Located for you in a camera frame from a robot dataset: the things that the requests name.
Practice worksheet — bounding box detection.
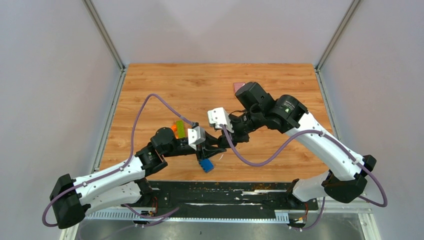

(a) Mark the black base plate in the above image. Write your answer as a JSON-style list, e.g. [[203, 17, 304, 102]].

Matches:
[[130, 180, 319, 218]]

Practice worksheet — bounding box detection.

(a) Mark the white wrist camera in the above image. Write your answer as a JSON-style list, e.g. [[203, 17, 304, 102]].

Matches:
[[187, 126, 206, 150], [207, 107, 234, 133]]

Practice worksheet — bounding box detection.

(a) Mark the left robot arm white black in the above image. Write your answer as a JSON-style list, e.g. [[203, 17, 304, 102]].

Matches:
[[48, 126, 229, 229]]

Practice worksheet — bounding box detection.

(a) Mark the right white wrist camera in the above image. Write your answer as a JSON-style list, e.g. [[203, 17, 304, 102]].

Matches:
[[207, 107, 234, 133]]

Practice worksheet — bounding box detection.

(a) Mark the slotted white cable duct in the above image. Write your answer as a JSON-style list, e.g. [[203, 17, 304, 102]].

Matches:
[[85, 208, 290, 224]]

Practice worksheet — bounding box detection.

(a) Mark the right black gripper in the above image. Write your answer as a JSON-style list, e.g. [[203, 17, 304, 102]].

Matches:
[[220, 107, 264, 144]]

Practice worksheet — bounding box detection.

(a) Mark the orange green toy block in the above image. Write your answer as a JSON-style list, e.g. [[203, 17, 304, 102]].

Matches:
[[171, 120, 187, 139]]

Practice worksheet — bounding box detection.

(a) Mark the blue toy brick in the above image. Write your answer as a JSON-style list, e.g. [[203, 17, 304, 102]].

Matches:
[[198, 159, 215, 173]]

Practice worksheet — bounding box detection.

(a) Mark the red white card box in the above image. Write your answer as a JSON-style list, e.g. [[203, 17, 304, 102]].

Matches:
[[233, 82, 246, 94]]

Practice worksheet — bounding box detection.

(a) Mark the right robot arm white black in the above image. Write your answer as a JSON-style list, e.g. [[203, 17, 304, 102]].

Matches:
[[207, 82, 377, 209]]

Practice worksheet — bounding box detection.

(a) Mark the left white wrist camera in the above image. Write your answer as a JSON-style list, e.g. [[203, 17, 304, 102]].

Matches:
[[187, 126, 206, 150]]

